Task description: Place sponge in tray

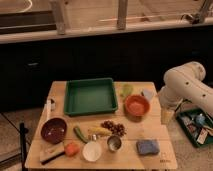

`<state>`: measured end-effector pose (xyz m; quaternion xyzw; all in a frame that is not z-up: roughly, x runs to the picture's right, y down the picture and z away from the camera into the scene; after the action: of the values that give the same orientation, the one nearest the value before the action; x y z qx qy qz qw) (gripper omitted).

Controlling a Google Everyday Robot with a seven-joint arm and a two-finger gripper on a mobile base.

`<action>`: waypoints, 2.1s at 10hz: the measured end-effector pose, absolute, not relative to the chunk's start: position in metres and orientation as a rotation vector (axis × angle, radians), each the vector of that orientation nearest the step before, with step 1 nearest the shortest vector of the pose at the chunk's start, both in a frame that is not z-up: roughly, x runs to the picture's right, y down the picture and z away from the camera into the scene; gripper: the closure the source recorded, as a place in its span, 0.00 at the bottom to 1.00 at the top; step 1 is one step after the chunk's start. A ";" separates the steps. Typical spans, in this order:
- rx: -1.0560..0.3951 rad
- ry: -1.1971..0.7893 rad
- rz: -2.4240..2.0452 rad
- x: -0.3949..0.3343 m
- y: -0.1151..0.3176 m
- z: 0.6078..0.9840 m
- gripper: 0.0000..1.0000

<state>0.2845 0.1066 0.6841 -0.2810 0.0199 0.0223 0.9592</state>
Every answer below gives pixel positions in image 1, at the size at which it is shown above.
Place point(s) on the blue sponge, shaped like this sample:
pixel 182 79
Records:
pixel 147 147

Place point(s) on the bunch of red grapes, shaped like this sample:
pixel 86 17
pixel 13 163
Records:
pixel 116 129

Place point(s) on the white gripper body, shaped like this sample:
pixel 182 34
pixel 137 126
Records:
pixel 167 114

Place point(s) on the green bin with clutter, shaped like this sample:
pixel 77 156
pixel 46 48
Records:
pixel 195 124

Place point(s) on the wooden brush block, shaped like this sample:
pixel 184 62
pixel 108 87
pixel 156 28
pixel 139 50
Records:
pixel 51 153

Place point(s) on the dark red bowl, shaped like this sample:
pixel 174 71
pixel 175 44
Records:
pixel 54 130

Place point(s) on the grey small cloth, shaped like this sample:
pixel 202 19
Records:
pixel 147 94

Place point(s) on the orange bowl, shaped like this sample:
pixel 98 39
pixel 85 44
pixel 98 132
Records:
pixel 136 105

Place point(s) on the white small bottle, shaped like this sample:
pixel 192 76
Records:
pixel 50 106

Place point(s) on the green cucumber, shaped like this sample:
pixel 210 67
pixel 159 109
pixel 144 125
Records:
pixel 79 134

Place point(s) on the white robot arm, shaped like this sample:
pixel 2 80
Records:
pixel 185 82

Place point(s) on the green plastic tray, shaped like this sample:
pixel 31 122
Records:
pixel 89 97

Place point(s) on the green pear toy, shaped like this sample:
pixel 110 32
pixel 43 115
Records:
pixel 127 90

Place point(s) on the wooden table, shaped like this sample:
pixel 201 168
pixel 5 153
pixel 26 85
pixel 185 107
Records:
pixel 126 158

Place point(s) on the orange carrot toy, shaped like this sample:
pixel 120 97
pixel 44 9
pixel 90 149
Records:
pixel 71 149

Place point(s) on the yellow corn cob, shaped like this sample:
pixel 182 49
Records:
pixel 99 131

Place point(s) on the metal cup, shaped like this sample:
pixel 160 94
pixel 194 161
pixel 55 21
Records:
pixel 114 143

